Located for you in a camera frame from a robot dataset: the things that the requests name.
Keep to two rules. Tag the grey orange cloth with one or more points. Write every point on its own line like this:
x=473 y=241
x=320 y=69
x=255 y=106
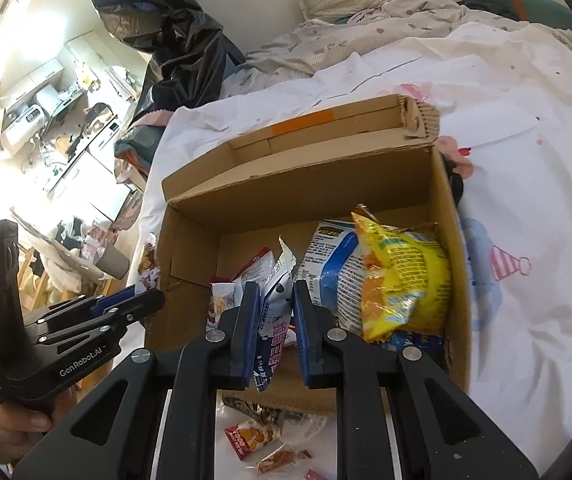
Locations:
x=133 y=147

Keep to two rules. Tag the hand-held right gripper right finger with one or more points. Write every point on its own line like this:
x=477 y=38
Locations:
x=303 y=345

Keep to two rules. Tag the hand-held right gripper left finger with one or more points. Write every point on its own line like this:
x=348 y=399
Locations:
x=249 y=337

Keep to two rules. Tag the grey trash bin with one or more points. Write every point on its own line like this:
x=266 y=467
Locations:
x=113 y=261

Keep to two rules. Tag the pink patterned quilt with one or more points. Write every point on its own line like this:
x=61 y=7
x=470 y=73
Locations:
x=326 y=40

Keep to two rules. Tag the blue white snack packet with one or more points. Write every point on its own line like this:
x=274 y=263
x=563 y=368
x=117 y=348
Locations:
x=328 y=270

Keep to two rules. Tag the dark blue picture packet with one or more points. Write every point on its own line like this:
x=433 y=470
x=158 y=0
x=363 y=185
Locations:
x=411 y=344

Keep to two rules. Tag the white kitchen cabinet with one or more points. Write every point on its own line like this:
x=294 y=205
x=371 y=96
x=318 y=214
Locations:
x=100 y=180

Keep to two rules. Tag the person's left hand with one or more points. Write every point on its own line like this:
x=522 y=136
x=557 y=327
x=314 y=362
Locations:
x=10 y=425

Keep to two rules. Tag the small orange red packet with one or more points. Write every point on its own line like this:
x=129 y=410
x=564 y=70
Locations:
x=246 y=437

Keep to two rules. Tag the large white red packet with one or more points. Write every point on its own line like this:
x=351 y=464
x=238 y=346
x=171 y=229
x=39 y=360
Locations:
x=256 y=267

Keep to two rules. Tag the brown cardboard box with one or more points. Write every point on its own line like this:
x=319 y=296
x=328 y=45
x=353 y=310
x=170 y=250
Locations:
x=316 y=180

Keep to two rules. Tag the pale pink garment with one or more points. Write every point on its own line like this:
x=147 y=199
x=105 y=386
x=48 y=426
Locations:
x=55 y=255

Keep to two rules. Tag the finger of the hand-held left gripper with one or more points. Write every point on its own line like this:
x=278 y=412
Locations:
x=113 y=299
x=135 y=307

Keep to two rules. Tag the small red candy packet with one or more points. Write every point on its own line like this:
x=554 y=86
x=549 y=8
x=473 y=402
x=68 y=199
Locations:
x=283 y=459

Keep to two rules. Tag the white printed bed sheet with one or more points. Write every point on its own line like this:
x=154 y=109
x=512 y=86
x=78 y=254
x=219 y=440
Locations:
x=526 y=160

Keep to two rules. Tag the yellow snack packet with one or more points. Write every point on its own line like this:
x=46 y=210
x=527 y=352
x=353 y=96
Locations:
x=401 y=285

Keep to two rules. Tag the red white bar packet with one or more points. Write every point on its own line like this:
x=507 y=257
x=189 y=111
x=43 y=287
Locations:
x=314 y=475

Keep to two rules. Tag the black plastic bag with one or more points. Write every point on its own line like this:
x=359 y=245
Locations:
x=175 y=35

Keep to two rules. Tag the brown patterned snack packet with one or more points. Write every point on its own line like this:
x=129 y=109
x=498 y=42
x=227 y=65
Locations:
x=261 y=410

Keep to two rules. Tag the white water heater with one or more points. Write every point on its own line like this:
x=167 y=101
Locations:
x=20 y=127

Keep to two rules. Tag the red white patterned packet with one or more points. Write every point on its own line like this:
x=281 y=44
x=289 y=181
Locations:
x=146 y=267

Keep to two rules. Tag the white crinkled snack packet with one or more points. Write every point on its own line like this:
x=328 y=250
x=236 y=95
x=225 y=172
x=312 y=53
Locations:
x=273 y=345

